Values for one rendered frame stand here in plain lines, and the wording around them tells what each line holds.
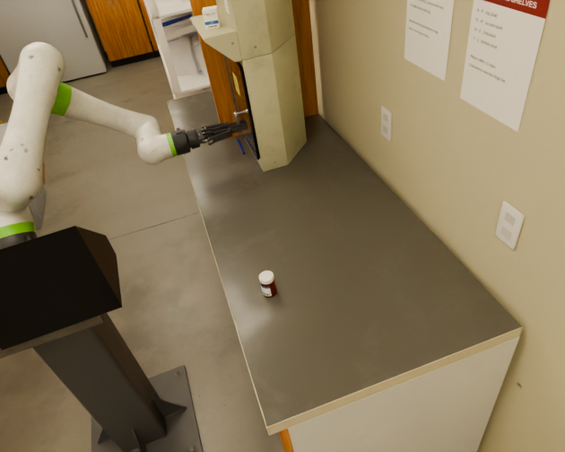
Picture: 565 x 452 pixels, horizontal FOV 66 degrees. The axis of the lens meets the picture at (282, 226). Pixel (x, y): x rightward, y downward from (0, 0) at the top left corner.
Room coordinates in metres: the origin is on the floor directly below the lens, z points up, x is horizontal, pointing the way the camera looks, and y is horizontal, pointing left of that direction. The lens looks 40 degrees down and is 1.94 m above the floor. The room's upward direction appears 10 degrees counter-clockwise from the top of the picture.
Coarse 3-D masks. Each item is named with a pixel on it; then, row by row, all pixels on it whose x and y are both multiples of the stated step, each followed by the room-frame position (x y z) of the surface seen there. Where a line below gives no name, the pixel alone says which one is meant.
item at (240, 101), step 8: (232, 64) 1.70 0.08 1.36; (232, 72) 1.74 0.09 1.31; (240, 72) 1.56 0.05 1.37; (232, 80) 1.79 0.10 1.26; (240, 80) 1.59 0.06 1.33; (232, 88) 1.83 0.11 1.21; (240, 88) 1.63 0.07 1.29; (240, 96) 1.67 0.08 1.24; (240, 104) 1.71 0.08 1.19; (248, 104) 1.57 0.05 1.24; (248, 112) 1.56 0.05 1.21; (248, 120) 1.59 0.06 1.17; (248, 128) 1.63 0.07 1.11; (248, 136) 1.67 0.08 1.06; (248, 144) 1.71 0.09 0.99; (256, 152) 1.56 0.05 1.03
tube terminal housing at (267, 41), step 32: (256, 0) 1.58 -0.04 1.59; (288, 0) 1.73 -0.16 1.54; (256, 32) 1.57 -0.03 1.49; (288, 32) 1.70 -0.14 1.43; (256, 64) 1.57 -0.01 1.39; (288, 64) 1.68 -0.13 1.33; (256, 96) 1.57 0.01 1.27; (288, 96) 1.65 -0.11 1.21; (256, 128) 1.56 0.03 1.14; (288, 128) 1.62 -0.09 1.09; (256, 160) 1.66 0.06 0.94; (288, 160) 1.59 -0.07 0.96
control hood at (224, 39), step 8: (200, 16) 1.83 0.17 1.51; (200, 24) 1.72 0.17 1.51; (224, 24) 1.66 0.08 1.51; (200, 32) 1.62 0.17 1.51; (208, 32) 1.60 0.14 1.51; (216, 32) 1.58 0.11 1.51; (224, 32) 1.57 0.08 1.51; (232, 32) 1.56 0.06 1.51; (208, 40) 1.54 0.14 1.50; (216, 40) 1.54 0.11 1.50; (224, 40) 1.55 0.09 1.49; (232, 40) 1.56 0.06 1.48; (216, 48) 1.54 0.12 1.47; (224, 48) 1.55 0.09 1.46; (232, 48) 1.55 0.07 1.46; (232, 56) 1.55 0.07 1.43; (240, 56) 1.56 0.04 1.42
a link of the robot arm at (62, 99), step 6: (12, 78) 1.46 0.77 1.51; (6, 84) 1.49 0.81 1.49; (12, 84) 1.46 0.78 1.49; (60, 84) 1.53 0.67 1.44; (66, 84) 1.56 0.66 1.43; (12, 90) 1.46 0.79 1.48; (60, 90) 1.51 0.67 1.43; (66, 90) 1.53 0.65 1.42; (12, 96) 1.46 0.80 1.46; (60, 96) 1.50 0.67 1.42; (66, 96) 1.51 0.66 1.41; (54, 102) 1.48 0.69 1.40; (60, 102) 1.49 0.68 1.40; (66, 102) 1.50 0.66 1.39; (54, 108) 1.48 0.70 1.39; (60, 108) 1.49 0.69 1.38; (66, 108) 1.50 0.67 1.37; (54, 114) 1.51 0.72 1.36; (60, 114) 1.50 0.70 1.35
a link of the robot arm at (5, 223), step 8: (24, 208) 1.11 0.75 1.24; (0, 216) 1.07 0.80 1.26; (8, 216) 1.07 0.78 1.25; (16, 216) 1.08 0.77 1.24; (24, 216) 1.10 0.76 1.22; (0, 224) 1.05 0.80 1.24; (8, 224) 1.06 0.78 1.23; (16, 224) 1.06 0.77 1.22; (24, 224) 1.08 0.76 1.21; (32, 224) 1.10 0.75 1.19; (0, 232) 1.04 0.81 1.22; (8, 232) 1.04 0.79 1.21; (16, 232) 1.05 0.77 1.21
